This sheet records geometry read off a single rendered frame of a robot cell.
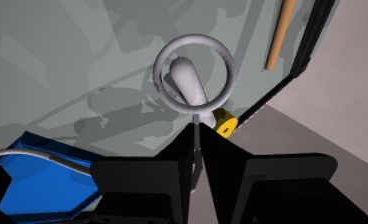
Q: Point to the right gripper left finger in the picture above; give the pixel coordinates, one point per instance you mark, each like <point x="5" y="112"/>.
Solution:
<point x="169" y="172"/>

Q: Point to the black rubber mallet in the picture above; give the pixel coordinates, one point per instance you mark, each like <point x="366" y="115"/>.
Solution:
<point x="279" y="33"/>

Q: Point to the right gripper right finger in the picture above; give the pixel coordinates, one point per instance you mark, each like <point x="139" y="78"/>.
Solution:
<point x="231" y="171"/>

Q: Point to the yellow cylinder with center hole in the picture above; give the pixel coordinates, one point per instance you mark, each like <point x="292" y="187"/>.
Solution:
<point x="224" y="120"/>

